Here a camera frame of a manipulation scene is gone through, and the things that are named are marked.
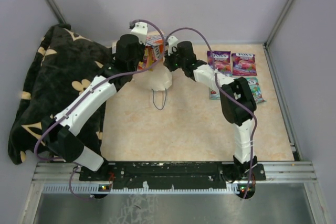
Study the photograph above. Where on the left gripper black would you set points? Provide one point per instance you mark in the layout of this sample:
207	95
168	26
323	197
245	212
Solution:
142	46

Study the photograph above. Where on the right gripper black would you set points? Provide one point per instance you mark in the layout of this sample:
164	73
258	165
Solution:
167	61

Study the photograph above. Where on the orange Fox's candy packet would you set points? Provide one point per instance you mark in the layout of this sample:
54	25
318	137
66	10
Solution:
151	55

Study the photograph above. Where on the blue checkered paper bag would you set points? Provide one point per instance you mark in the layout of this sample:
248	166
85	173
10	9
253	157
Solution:
158	79

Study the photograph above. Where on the pink Fox's candy packet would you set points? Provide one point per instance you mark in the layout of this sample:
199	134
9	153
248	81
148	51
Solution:
220	60

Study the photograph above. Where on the teal Fox's candy packet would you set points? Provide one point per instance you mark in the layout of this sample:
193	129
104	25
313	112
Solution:
213	95
255	89

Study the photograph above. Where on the purple Fox's candy packet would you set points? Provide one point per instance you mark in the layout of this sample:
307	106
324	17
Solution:
243	64

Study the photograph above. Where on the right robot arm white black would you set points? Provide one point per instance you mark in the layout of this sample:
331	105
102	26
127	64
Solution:
236	99

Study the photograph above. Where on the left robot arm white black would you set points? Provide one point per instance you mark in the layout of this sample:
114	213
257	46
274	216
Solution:
60	133

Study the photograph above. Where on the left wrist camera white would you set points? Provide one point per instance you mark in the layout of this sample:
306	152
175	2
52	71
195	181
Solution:
140	29

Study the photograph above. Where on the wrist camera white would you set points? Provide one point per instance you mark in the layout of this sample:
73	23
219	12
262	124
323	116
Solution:
172	45
140	29

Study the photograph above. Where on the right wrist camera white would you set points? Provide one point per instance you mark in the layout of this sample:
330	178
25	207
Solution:
172	45

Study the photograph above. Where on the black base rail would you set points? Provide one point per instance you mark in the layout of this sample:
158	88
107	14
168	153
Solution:
174	175

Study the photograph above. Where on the right aluminium frame post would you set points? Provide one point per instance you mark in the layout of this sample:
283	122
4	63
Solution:
283	14

